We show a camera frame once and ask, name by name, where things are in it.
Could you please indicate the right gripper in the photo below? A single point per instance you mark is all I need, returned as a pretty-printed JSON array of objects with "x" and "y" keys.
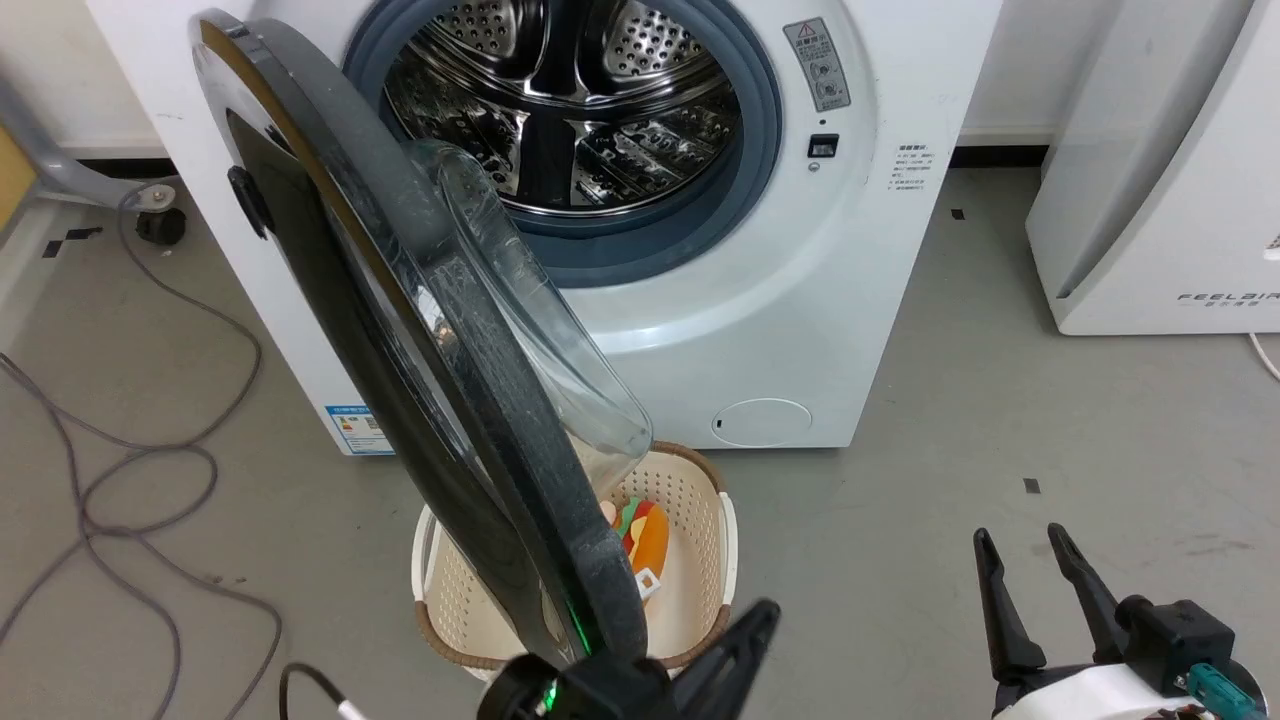
[{"x": 1090, "y": 695}]

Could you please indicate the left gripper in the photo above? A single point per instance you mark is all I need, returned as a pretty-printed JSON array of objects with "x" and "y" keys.
[{"x": 600, "y": 692}]

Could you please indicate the black round glass washer door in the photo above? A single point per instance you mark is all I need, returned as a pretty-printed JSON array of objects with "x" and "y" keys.
[{"x": 330, "y": 260}]

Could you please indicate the white front-load washing machine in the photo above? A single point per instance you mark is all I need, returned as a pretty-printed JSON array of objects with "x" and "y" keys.
[{"x": 800, "y": 330}]

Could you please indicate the cream perforated laundry basket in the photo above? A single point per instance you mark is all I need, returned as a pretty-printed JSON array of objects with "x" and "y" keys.
[{"x": 692, "y": 600}]

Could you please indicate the white air purifier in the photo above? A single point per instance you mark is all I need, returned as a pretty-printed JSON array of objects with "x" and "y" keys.
[{"x": 1180, "y": 230}]

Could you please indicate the black caster wheel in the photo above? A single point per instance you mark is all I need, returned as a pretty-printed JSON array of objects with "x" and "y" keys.
[{"x": 160, "y": 226}]

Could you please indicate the grey chair leg with caster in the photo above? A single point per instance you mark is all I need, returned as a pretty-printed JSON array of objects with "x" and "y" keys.
[{"x": 60, "y": 172}]

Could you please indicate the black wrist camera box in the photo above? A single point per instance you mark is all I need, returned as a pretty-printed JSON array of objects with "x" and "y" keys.
[{"x": 1175, "y": 635}]

